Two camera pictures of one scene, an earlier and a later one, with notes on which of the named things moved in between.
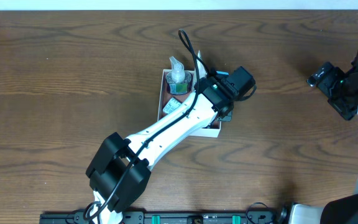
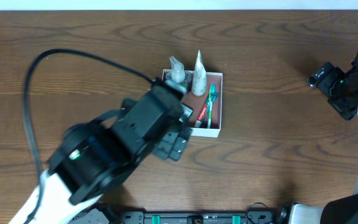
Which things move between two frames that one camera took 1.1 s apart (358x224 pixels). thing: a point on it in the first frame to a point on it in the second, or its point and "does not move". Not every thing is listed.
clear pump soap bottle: x=178 y=78 does not move
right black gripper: x=319 y=78 does not move
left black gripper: x=226 y=115 to x=173 y=144
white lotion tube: x=201 y=68 does not move
